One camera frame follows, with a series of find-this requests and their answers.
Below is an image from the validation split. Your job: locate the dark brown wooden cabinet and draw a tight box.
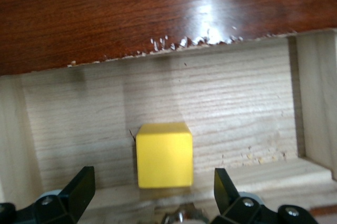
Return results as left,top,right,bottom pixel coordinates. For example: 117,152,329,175
0,0,337,76

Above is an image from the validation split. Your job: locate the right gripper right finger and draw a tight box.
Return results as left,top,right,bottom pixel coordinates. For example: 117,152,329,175
210,167,320,224

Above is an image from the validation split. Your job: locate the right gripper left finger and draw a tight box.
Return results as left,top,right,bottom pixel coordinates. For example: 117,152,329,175
0,166,96,224

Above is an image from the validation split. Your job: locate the yellow wooden block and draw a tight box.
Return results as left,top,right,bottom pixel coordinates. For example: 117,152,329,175
135,123,195,189

